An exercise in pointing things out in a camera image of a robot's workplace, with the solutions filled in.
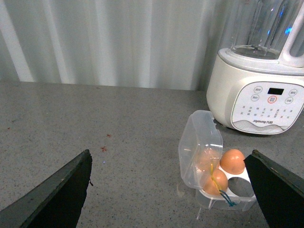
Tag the clear plastic egg box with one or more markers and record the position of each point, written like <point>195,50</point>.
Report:
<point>200,132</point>

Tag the brown egg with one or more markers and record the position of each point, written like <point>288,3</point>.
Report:
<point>222,180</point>
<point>232,161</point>
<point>207,157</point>

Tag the black left foreground panel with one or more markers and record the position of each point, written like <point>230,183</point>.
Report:
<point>57,202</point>

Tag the black right foreground panel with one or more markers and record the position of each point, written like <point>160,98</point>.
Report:
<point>279,192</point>

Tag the white Joyoung blender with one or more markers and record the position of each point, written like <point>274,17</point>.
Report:
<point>257,82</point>

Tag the blue green rubber band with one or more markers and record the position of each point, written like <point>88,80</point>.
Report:
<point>227,198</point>

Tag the brown egg rear left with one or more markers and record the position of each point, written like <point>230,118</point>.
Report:
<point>207,157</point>

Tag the black foreground panel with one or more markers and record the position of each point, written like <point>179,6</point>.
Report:
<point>57,202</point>
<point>279,192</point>

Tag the brown egg front left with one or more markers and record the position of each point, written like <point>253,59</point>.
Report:
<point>222,180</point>

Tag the brown egg rear right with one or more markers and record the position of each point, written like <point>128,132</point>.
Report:
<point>232,161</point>

